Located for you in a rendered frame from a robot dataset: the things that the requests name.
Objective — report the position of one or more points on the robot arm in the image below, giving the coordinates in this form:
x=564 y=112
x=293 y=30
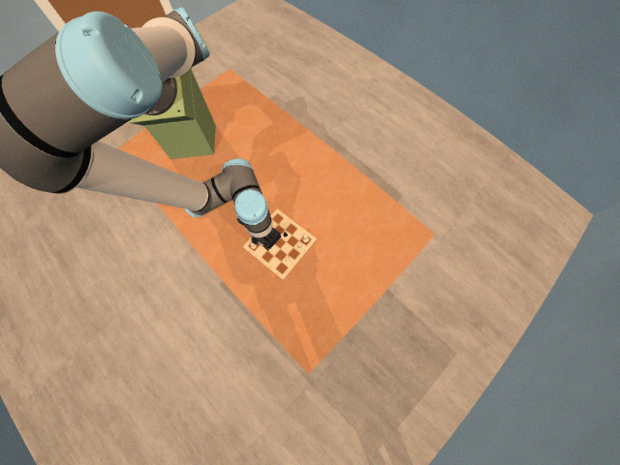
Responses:
x=87 y=80

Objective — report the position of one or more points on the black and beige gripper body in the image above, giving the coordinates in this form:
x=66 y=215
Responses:
x=264 y=240

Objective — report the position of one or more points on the brown and cream chessboard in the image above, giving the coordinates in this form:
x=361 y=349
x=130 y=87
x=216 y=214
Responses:
x=285 y=247

